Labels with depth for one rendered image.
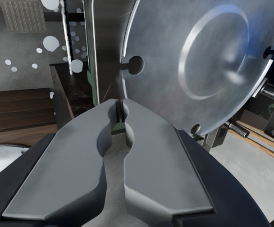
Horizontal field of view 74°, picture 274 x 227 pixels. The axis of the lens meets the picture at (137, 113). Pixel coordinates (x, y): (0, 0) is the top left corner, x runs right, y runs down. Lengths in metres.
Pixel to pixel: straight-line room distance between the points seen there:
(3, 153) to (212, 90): 0.69
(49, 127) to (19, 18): 0.39
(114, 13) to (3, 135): 0.62
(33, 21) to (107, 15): 0.62
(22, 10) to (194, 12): 0.65
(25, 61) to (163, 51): 0.83
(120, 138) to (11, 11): 0.57
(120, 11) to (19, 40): 0.81
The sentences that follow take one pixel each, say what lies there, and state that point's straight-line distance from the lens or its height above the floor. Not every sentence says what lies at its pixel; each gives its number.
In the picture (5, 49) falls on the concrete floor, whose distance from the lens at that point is 0.99.
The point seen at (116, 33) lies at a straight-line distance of 0.20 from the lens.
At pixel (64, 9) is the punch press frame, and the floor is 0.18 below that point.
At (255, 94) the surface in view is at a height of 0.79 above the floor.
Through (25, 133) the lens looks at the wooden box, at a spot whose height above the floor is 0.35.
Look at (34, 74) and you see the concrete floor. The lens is 1.02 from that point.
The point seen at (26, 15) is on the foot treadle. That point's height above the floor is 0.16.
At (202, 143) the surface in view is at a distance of 0.49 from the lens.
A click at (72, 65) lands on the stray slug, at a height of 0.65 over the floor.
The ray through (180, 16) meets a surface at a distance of 0.24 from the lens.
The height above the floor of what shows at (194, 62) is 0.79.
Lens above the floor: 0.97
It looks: 48 degrees down
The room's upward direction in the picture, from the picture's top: 137 degrees clockwise
